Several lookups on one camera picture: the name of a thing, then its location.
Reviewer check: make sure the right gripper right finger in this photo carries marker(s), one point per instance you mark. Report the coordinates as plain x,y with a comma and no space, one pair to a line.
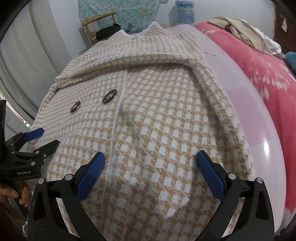
255,221

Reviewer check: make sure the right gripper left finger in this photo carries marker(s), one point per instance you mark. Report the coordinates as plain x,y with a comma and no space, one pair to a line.
45,219

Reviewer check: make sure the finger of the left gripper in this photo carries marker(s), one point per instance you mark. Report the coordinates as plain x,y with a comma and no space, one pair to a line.
18,140
38,155

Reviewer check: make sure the beige white houndstooth coat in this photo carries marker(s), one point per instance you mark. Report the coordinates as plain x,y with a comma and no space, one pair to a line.
149,102

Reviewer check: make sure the beige clothes pile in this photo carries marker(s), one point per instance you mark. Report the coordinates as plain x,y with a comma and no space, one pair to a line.
248,34

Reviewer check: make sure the person's left hand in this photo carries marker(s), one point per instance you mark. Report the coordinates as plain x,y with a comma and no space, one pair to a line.
24,198

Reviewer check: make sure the lilac bed sheet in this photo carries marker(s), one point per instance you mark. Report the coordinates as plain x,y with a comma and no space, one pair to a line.
253,116

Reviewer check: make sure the white curtain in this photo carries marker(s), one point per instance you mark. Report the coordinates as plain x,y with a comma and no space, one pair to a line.
42,38

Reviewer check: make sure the black garment on chair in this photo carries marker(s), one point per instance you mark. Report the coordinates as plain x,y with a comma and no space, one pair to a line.
107,32

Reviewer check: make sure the pink floral blanket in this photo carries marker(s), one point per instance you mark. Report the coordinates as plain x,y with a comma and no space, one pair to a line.
276,86

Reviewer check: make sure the wooden chair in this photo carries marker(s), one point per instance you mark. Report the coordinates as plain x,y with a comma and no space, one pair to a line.
91,26

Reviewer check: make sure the teal blue garment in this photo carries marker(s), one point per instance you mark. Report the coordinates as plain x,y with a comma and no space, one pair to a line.
290,59

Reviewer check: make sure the dark brown door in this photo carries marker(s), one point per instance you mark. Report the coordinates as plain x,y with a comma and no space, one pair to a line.
284,31

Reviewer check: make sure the turquoise floral wall cloth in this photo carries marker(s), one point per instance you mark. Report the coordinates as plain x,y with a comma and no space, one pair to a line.
131,13

